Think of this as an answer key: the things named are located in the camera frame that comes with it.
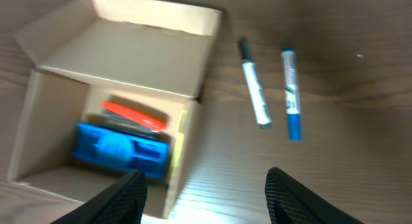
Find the yellow highlighter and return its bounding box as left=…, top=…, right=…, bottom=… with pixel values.
left=169, top=110, right=188, bottom=184

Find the blue whiteboard marker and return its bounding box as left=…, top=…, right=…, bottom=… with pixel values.
left=281, top=46, right=302, bottom=141

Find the open cardboard box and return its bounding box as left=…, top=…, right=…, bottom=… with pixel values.
left=7, top=0, right=222, bottom=218

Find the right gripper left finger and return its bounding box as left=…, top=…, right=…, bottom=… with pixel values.
left=51, top=170, right=147, bottom=224

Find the black whiteboard marker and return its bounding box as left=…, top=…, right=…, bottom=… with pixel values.
left=238, top=37, right=272, bottom=129

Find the red stapler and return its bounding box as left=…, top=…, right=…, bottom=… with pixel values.
left=101, top=101, right=167, bottom=134

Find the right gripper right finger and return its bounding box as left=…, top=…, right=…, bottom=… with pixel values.
left=265, top=167, right=362, bottom=224

